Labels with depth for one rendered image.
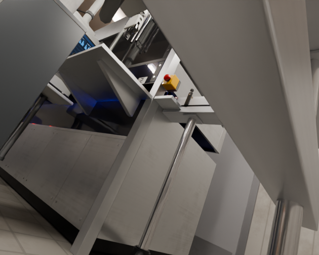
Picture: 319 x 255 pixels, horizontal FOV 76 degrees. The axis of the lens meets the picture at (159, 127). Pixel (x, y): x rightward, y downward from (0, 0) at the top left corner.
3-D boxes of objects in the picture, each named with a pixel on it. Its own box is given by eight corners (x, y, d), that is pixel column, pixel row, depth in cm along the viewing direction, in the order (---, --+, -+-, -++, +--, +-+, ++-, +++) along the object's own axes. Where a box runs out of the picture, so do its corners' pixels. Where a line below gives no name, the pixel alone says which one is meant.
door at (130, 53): (95, 74, 198) (123, 32, 219) (126, 67, 167) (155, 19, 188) (95, 73, 197) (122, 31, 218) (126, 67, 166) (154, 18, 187)
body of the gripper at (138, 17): (147, 19, 123) (140, 33, 119) (136, 25, 130) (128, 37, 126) (140, 8, 119) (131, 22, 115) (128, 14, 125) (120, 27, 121)
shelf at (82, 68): (96, 107, 173) (97, 105, 174) (158, 107, 126) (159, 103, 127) (44, 67, 141) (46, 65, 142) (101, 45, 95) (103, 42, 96)
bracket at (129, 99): (128, 116, 124) (137, 99, 129) (132, 117, 122) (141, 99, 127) (84, 78, 102) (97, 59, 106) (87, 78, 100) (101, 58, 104)
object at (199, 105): (160, 110, 126) (169, 90, 131) (172, 123, 136) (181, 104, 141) (291, 110, 80) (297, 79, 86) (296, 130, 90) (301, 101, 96)
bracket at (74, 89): (86, 115, 157) (95, 101, 162) (88, 115, 155) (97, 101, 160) (46, 86, 135) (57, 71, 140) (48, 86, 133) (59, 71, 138)
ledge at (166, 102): (166, 112, 129) (167, 110, 130) (183, 112, 120) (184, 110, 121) (153, 98, 120) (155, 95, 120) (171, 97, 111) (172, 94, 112)
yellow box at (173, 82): (167, 92, 127) (171, 83, 129) (176, 91, 122) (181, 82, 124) (161, 84, 122) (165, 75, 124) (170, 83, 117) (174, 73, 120)
